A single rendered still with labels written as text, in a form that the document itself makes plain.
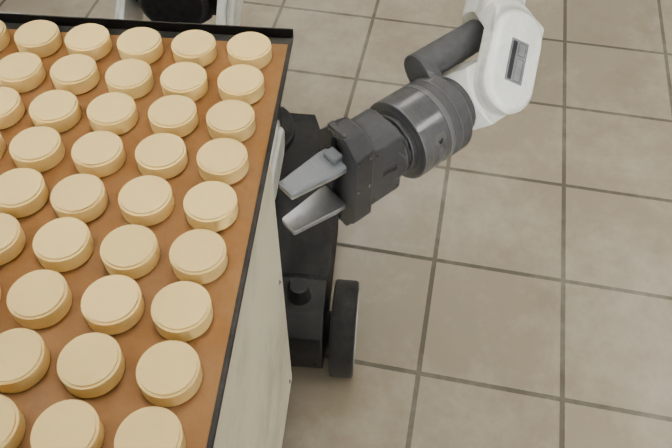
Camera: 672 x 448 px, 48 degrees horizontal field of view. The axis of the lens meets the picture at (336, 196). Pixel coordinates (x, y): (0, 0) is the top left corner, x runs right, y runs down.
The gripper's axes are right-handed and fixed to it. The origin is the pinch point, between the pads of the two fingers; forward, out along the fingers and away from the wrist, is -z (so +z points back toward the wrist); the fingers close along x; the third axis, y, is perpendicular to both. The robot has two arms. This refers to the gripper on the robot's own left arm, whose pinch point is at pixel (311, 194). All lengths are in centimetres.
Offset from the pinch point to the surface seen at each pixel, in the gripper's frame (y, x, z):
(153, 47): -27.6, 1.0, -0.6
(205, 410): 11.4, -0.8, -19.8
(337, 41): -105, -91, 91
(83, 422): 7.2, 1.2, -27.5
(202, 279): 1.6, 0.2, -13.4
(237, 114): -12.5, 1.2, 0.3
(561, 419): 18, -91, 48
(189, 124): -15.0, 0.6, -4.0
